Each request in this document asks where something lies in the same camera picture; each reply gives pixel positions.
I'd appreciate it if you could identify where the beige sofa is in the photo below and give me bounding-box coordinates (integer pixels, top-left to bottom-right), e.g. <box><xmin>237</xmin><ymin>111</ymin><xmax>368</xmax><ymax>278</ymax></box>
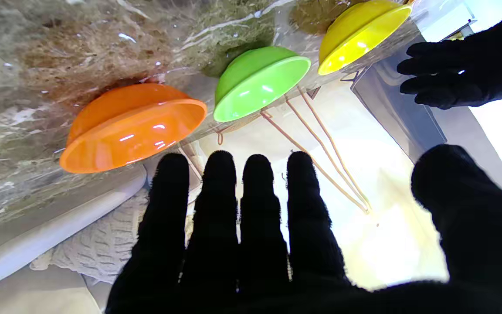
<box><xmin>0</xmin><ymin>144</ymin><xmax>204</xmax><ymax>294</ymax></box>

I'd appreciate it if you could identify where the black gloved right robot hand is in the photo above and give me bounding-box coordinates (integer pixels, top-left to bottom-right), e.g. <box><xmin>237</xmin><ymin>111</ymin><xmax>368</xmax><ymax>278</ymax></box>
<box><xmin>105</xmin><ymin>145</ymin><xmax>502</xmax><ymax>314</ymax></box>

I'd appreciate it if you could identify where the flat screen television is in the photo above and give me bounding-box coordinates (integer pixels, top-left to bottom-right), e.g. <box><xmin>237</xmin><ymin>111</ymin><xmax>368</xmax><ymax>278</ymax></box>
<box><xmin>350</xmin><ymin>35</ymin><xmax>502</xmax><ymax>197</ymax></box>

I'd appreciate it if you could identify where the yellow plastic bowl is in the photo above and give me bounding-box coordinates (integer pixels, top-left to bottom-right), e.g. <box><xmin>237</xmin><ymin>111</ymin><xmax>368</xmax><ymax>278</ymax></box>
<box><xmin>318</xmin><ymin>0</ymin><xmax>413</xmax><ymax>76</ymax></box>

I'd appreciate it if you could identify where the cream knitted cushion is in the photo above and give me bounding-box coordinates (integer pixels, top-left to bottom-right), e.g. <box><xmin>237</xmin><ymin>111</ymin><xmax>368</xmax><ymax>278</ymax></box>
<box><xmin>30</xmin><ymin>188</ymin><xmax>196</xmax><ymax>285</ymax></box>

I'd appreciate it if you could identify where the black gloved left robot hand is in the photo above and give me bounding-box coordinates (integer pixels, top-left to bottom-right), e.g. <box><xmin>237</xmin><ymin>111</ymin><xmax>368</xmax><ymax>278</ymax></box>
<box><xmin>397</xmin><ymin>7</ymin><xmax>502</xmax><ymax>112</ymax></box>

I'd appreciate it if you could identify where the white shade tripod floor lamp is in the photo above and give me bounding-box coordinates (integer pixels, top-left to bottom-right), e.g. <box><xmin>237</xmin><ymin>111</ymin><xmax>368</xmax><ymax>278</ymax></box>
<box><xmin>260</xmin><ymin>85</ymin><xmax>372</xmax><ymax>215</ymax></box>

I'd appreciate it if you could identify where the green plastic bowl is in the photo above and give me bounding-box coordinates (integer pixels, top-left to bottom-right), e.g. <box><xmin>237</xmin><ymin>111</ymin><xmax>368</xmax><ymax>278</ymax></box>
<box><xmin>213</xmin><ymin>46</ymin><xmax>312</xmax><ymax>123</ymax></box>

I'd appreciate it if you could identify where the orange plastic bowl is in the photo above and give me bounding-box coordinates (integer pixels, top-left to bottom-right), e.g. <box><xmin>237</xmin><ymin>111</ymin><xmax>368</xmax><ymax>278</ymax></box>
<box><xmin>59</xmin><ymin>83</ymin><xmax>208</xmax><ymax>174</ymax></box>

